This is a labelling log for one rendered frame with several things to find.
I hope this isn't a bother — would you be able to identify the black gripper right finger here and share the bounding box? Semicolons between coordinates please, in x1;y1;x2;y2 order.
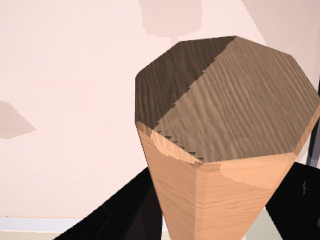
265;161;320;240

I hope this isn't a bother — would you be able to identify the grey l-shaped hook tool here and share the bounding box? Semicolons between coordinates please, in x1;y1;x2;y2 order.
305;117;320;168

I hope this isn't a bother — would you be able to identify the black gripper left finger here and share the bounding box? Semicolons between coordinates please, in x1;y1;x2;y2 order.
53;167;163;240

